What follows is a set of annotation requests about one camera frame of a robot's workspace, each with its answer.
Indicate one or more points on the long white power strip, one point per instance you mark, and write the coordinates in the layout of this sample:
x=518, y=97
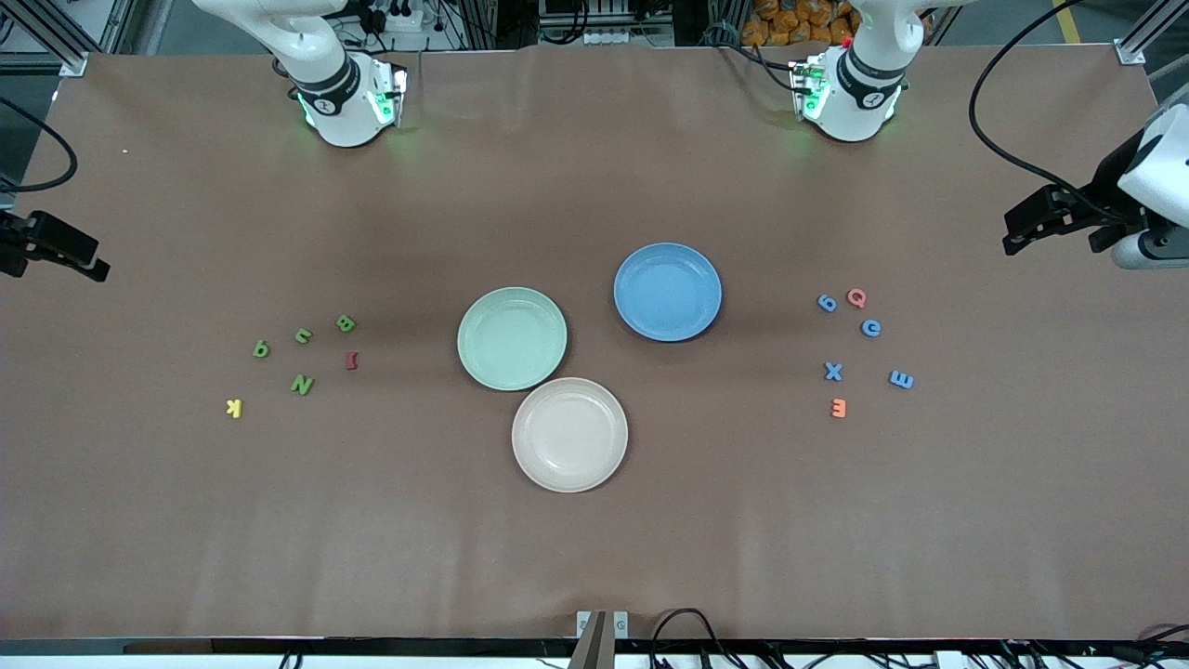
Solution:
x=613, y=37

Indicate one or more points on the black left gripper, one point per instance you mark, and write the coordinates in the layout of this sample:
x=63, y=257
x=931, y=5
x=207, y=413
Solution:
x=1105, y=190

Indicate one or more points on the red letter Q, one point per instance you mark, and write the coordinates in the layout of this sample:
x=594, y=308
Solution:
x=849, y=298

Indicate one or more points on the green letter B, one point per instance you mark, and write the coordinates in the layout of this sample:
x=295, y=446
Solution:
x=346, y=323

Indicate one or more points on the light green plate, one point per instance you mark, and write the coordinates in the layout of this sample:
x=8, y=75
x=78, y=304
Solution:
x=512, y=339

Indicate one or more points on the green letter N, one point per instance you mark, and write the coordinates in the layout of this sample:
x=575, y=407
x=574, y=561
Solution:
x=302, y=384

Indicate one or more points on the green letter q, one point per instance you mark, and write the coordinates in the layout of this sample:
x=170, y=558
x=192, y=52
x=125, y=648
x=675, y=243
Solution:
x=267, y=350

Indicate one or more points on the orange packets pile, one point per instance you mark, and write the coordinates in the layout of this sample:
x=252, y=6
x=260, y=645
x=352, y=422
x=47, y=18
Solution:
x=790, y=23

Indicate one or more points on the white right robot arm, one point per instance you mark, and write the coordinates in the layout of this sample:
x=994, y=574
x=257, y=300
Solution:
x=344, y=102

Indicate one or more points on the pale beige plate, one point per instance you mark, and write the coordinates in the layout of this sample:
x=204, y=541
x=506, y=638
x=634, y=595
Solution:
x=569, y=435

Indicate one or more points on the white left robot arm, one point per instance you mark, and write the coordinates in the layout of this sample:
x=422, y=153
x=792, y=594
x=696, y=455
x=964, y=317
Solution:
x=855, y=102

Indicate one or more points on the blue letter E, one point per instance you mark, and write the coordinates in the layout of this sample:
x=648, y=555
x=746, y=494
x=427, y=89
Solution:
x=870, y=328
x=901, y=379

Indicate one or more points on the aluminium frame strut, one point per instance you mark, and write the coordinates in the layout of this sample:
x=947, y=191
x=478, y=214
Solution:
x=1131, y=51
x=74, y=63

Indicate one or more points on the grey metal mount bracket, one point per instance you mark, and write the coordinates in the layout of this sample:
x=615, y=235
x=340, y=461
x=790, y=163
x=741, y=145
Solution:
x=602, y=632

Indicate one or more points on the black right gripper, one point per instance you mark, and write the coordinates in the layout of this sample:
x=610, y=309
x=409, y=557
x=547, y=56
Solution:
x=20, y=243

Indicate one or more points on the white power strip with plugs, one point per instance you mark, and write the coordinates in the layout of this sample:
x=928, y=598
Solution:
x=409, y=20

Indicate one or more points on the blue letter X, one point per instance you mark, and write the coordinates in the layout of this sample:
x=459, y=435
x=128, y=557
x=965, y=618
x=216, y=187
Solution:
x=833, y=372

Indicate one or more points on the brown table cover sheet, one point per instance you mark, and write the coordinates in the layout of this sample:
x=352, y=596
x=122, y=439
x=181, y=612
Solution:
x=594, y=557

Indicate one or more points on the blue plate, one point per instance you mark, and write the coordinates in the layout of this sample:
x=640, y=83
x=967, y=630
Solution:
x=667, y=292

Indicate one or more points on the blue letter g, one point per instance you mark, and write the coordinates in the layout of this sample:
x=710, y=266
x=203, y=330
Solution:
x=831, y=305

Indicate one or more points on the green letter J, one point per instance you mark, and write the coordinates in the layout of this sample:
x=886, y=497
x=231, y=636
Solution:
x=304, y=340

